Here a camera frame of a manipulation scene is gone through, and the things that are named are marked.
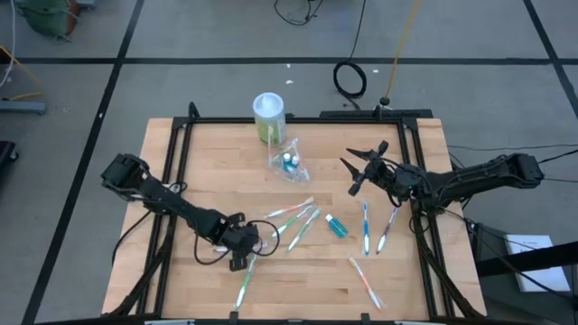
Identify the green wipes canister white lid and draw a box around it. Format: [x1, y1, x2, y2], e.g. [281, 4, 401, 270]
[252, 91, 288, 147]

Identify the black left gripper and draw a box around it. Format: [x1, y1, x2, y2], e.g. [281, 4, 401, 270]
[218, 212, 263, 273]

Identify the green bag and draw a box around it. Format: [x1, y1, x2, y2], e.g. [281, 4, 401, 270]
[14, 0, 81, 41]

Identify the yellow hanging cable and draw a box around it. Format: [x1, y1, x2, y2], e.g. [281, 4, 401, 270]
[0, 43, 47, 103]
[383, 0, 424, 103]

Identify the black case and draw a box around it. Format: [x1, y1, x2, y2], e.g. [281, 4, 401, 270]
[0, 140, 20, 171]

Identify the black coiled floor cable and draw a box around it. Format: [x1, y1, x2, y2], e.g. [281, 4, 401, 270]
[332, 60, 368, 100]

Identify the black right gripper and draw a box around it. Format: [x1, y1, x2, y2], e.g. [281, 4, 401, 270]
[339, 140, 415, 200]

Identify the purple toothbrush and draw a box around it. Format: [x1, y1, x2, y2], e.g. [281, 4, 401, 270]
[375, 206, 400, 255]

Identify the clear plastic bag with bottles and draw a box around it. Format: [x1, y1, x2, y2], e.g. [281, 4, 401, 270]
[268, 136, 312, 184]

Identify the black table frame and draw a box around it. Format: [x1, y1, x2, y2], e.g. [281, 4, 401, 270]
[106, 100, 487, 325]

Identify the white booklet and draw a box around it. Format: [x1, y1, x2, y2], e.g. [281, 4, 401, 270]
[503, 233, 572, 293]

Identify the green toothbrush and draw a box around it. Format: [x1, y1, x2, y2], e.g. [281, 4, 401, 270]
[286, 208, 323, 253]
[233, 254, 259, 311]
[271, 204, 315, 238]

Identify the orange toothbrush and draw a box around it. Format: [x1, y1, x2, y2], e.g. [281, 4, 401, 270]
[347, 255, 386, 311]

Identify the yellow-headed toothbrush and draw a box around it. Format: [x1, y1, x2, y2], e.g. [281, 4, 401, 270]
[265, 195, 316, 219]

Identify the black bar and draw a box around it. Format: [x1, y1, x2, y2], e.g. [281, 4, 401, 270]
[475, 240, 578, 278]

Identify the grey metal foot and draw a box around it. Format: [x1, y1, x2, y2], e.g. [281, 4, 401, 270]
[0, 99, 47, 116]

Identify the pink toothbrush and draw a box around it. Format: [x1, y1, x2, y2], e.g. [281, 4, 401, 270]
[213, 240, 270, 255]

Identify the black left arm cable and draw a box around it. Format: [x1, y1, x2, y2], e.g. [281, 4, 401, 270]
[192, 218, 282, 266]

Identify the blue toothbrush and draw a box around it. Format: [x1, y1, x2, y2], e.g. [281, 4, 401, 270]
[360, 200, 372, 256]

